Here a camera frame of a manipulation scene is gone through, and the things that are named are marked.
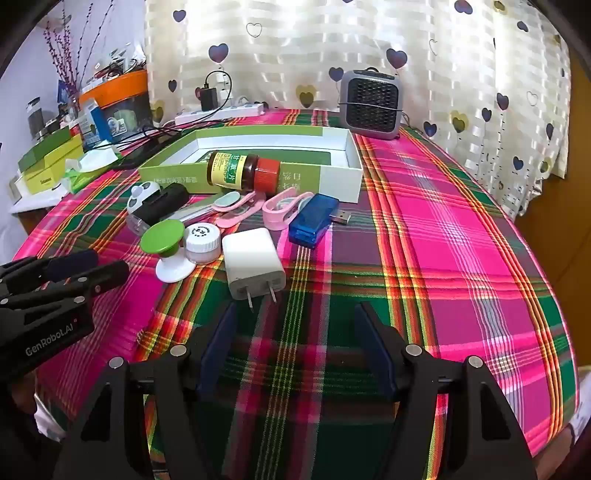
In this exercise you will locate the white usb wall charger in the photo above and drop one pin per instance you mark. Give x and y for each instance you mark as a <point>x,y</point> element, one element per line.
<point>251,258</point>

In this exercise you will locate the pink loop clip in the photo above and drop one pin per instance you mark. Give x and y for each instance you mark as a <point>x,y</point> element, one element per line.
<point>277,217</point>

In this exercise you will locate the green tissue pack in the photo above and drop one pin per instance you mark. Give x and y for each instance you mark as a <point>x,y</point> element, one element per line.
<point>92,164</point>

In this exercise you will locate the blue carton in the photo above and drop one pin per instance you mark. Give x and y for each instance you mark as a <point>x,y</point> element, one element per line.
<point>99,122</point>

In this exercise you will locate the pink green plaid tablecloth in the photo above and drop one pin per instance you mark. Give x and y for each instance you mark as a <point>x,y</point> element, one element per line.
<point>438,277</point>

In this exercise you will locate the orange lidded container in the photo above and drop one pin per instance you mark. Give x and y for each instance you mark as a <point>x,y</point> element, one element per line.
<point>117,92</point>

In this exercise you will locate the black power adapter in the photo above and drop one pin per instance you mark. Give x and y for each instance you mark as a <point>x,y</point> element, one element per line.
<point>208,99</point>

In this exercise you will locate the grey fan heater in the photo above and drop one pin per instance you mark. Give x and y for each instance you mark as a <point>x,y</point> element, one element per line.
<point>369,104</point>

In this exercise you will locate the green and white cardboard box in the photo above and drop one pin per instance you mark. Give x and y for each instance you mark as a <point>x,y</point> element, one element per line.
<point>323,180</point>

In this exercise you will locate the small white jar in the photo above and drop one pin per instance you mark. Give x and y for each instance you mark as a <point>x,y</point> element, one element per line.
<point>202,242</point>

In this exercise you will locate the purple dried flower branches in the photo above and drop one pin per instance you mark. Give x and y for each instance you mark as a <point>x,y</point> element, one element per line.
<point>64,55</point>

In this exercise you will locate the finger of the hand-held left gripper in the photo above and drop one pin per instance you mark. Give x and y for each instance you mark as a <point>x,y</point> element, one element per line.
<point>101,277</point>
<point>74,264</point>

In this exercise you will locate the white power strip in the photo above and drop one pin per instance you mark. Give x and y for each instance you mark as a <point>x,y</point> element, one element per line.
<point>221,113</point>

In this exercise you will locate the dark glass jar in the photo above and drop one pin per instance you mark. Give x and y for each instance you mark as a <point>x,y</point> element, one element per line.
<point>35,117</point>

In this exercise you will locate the blue translucent usb device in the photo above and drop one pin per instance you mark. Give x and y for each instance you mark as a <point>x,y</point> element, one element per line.
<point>311,221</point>

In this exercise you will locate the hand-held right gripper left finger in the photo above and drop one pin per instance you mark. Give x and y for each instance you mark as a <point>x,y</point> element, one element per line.
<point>216,350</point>

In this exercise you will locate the stack of green boxes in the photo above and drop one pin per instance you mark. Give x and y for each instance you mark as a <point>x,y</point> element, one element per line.
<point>46,161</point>

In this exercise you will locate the green topped white knob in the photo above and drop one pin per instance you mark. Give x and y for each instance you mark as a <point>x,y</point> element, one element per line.
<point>161,235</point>

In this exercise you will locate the heart print curtain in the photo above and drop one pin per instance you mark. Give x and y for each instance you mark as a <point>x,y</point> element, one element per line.
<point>300,50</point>

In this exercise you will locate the pink clip with teal pad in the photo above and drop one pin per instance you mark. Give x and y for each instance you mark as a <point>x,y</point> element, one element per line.
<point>228,201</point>

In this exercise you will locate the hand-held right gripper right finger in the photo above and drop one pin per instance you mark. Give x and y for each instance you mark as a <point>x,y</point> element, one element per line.
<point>376,353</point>

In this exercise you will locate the brown medicine bottle red cap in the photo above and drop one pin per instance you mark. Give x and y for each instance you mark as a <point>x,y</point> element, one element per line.
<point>235,171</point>

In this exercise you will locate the black smartphone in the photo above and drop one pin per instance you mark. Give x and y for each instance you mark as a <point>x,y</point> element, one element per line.
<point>138,154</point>

